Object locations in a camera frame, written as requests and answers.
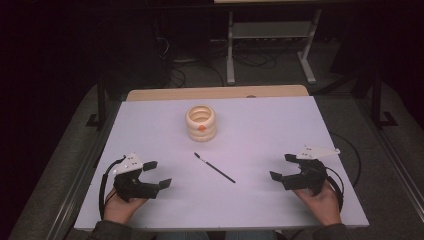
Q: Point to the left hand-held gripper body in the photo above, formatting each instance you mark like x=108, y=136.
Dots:
x=133, y=186

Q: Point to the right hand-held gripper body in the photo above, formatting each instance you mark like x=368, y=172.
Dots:
x=310, y=173

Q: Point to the person's left hand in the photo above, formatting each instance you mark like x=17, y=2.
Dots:
x=121, y=208

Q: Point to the person's right hand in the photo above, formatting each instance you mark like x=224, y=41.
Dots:
x=320, y=206

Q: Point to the black pen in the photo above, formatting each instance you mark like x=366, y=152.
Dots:
x=215, y=168

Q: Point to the cream ringed pen holder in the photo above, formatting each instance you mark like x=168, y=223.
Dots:
x=201, y=123

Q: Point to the black metal stand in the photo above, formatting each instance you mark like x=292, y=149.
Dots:
x=377, y=100
x=101, y=106

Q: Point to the aluminium rail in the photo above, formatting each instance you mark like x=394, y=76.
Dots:
x=393, y=160
x=75, y=186

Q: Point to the grey metal desk frame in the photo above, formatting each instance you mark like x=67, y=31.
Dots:
x=271, y=30

